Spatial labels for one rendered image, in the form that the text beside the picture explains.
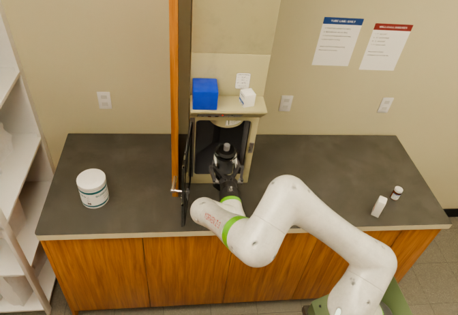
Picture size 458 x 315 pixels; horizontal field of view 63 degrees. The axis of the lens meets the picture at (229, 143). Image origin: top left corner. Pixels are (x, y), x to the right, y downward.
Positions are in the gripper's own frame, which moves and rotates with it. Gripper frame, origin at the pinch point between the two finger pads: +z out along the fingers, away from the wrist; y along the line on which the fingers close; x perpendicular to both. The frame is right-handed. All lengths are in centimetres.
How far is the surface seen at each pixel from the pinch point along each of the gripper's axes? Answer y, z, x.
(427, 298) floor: -152, -17, 120
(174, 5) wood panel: 23, -1, -73
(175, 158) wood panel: 23.2, -0.5, -1.0
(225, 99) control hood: 2.2, 5.4, -30.6
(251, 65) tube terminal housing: -7.7, 8.2, -45.9
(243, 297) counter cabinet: -19, -17, 104
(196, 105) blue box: 14.7, -2.5, -32.9
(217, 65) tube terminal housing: 6.6, 8.1, -45.4
